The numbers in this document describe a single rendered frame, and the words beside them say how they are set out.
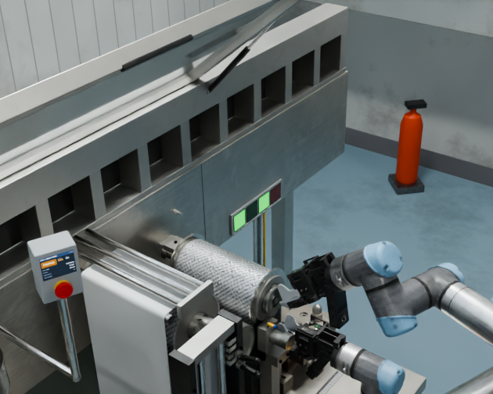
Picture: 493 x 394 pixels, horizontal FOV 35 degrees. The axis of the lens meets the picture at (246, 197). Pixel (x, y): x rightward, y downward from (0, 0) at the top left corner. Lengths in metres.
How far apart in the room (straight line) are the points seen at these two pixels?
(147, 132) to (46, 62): 2.19
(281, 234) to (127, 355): 1.27
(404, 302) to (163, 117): 0.71
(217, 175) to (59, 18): 2.06
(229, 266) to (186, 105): 0.41
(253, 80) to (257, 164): 0.26
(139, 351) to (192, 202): 0.53
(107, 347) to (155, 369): 0.15
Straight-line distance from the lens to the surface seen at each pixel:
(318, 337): 1.93
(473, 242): 4.36
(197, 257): 1.93
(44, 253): 1.29
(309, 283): 1.75
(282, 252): 2.93
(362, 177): 4.85
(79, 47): 4.14
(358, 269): 1.65
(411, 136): 4.56
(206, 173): 2.08
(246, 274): 1.86
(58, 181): 1.70
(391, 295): 1.64
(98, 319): 1.74
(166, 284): 1.61
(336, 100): 2.57
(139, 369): 1.73
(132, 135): 1.82
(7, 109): 1.08
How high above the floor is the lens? 2.44
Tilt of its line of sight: 32 degrees down
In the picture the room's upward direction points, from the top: 1 degrees counter-clockwise
